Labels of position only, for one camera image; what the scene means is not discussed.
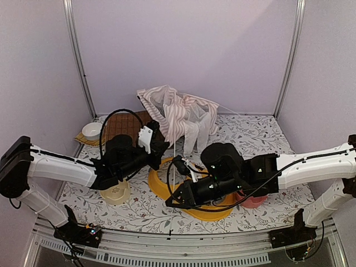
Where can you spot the white tent pole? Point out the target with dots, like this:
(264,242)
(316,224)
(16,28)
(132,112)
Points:
(174,149)

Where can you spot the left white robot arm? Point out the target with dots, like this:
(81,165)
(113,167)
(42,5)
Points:
(120,159)

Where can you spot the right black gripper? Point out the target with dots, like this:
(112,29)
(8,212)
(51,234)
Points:
(189,194)

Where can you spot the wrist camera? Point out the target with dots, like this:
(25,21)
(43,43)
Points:
(185,167)
(146,134)

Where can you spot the yellow double bowl holder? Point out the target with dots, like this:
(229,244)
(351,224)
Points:
(157,184)

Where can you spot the front aluminium rail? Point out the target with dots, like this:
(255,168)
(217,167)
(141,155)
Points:
(127,248)

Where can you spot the pink striped pet tent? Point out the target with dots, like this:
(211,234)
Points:
(181,115)

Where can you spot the brown checkered mat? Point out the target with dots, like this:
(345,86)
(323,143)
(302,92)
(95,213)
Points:
(126,124)

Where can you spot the right aluminium frame post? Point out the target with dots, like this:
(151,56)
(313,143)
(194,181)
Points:
(298,24)

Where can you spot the pink pet bowl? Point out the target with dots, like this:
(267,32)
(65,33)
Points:
(251,202)

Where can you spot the aluminium frame post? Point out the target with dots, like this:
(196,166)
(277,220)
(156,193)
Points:
(70,20)
(298,24)

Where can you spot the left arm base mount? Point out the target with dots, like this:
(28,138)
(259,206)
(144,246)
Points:
(74,233)

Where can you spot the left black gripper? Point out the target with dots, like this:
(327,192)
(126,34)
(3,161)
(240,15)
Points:
(158,149)

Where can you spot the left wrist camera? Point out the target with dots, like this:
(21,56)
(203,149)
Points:
(146,134)

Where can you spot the left aluminium frame post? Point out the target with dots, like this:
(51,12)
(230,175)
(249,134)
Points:
(70,20)

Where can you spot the white ceramic bowl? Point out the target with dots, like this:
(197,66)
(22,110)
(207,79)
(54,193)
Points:
(91,131)

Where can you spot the cream pet bowl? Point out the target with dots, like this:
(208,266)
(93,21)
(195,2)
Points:
(118,194)

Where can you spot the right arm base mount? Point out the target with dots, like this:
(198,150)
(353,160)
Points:
(295,234)

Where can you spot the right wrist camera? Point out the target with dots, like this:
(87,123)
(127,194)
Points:
(185,167)

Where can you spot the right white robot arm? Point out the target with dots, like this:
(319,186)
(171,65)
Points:
(227,172)

